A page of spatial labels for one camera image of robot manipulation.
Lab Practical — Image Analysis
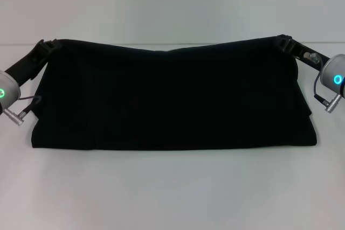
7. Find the silver plug with grey cable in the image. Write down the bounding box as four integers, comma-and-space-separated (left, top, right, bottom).
303, 52, 343, 114

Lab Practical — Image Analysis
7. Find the black T-shirt with FREE print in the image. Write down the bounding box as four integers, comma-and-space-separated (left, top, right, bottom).
31, 36, 321, 151

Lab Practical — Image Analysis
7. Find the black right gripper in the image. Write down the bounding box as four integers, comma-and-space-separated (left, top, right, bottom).
277, 34, 332, 71

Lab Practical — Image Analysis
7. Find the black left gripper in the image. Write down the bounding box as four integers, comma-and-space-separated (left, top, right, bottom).
5, 38, 62, 88

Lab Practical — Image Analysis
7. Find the silver elbow plug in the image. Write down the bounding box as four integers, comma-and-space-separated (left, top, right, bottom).
3, 115, 24, 127

